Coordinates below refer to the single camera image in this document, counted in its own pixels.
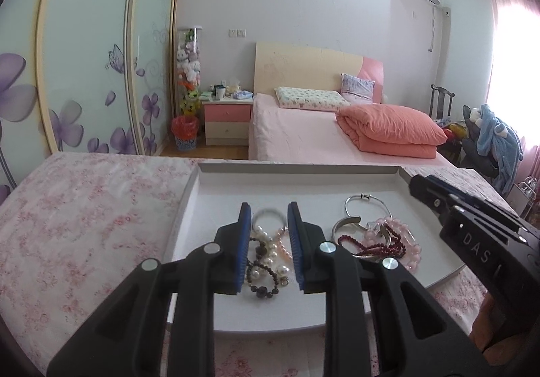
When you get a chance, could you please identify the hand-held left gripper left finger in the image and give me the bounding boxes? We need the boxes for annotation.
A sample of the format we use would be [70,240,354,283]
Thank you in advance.
[46,202,253,377]

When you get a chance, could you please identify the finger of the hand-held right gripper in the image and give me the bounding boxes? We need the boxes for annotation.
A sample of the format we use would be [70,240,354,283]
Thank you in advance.
[427,175,520,222]
[408,174,455,218]

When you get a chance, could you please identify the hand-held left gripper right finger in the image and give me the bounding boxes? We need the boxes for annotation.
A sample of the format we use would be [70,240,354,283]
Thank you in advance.
[287,200,495,377]

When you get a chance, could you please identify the salmon pink bead bracelet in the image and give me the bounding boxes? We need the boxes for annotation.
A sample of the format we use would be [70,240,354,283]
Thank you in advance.
[272,227,296,262]

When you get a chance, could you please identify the white pearl necklace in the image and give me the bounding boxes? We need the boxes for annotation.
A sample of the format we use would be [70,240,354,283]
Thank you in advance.
[252,208,293,287]

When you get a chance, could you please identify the silver cuff bracelet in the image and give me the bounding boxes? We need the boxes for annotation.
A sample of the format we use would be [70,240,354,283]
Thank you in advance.
[331,215,369,245]

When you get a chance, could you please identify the dark bead bracelet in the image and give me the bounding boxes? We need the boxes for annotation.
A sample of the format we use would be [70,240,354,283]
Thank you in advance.
[244,236,282,302]

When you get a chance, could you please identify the silver bangle with clasp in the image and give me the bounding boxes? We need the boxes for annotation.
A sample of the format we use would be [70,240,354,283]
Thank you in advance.
[343,192,396,226]

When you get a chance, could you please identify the pink glass bead bracelet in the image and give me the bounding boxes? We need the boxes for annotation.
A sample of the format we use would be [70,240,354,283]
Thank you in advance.
[364,216,423,271]

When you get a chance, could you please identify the shallow grey white box tray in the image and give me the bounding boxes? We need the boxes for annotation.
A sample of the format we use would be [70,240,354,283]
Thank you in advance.
[162,162,470,334]

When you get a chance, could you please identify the dark red bead necklace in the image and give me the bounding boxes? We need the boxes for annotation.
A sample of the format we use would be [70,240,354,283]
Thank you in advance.
[337,221,408,262]

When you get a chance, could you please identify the person's right hand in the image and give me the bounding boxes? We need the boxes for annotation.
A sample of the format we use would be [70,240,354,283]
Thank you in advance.
[469,292,508,351]

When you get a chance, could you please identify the grey chair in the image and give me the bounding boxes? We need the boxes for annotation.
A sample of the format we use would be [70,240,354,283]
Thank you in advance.
[461,104,507,180]

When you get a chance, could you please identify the blue plush robe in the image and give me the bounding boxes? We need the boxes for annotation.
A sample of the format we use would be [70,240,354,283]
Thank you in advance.
[476,104,524,196]

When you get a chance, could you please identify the pile of colourful toys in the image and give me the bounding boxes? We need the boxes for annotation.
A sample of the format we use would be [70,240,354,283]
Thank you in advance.
[438,119,465,140]

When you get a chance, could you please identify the folded orange quilt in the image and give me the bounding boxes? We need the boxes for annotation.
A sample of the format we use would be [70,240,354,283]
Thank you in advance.
[335,102,449,159]

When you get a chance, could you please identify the dark wooden chair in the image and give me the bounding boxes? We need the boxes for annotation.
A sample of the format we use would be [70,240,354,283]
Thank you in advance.
[429,83,465,163]

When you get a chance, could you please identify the bed with pink sheet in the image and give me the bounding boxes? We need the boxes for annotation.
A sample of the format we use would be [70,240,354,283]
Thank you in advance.
[247,92,459,169]

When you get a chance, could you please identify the pink beige nightstand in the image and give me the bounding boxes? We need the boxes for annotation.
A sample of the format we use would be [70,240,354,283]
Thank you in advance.
[201,96,254,147]

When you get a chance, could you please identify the purple printed cushion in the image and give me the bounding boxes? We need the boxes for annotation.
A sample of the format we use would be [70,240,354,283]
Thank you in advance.
[339,73,376,102]

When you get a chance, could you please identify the red waste basket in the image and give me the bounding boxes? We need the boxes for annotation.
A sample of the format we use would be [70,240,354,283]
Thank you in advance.
[170,115,200,152]

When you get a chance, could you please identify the floral print pillow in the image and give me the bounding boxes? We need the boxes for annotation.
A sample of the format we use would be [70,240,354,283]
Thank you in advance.
[274,86,351,112]

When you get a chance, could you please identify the floral pink bedspread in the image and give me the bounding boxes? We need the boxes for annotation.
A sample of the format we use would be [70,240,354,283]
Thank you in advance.
[0,151,540,377]

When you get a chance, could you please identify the beige pink headboard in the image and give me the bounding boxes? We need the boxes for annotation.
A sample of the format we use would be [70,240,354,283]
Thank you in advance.
[253,42,386,104]

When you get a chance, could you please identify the pink curtain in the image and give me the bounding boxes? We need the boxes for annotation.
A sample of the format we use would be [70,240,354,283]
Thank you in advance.
[488,0,540,142]

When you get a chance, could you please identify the clear plush toy display tower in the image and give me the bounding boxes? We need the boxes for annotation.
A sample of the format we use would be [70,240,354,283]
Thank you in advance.
[174,25,204,116]

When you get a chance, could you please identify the wardrobe with purple flower doors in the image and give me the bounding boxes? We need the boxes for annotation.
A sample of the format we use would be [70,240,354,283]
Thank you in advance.
[0,0,187,209]

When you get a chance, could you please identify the metal wire rack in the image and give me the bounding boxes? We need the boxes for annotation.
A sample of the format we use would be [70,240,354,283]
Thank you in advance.
[516,176,540,210]

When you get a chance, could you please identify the air conditioner hose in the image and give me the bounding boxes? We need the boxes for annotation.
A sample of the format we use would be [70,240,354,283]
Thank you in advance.
[428,3,450,53]

